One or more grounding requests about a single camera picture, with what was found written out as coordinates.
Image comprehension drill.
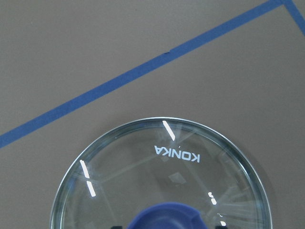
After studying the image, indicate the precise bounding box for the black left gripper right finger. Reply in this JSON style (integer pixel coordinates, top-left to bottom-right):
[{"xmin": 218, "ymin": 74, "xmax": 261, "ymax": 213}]
[{"xmin": 215, "ymin": 225, "xmax": 226, "ymax": 229}]

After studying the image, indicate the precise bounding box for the glass pot lid blue knob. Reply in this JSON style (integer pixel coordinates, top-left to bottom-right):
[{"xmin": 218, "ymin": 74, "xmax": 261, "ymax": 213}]
[{"xmin": 50, "ymin": 117, "xmax": 273, "ymax": 229}]

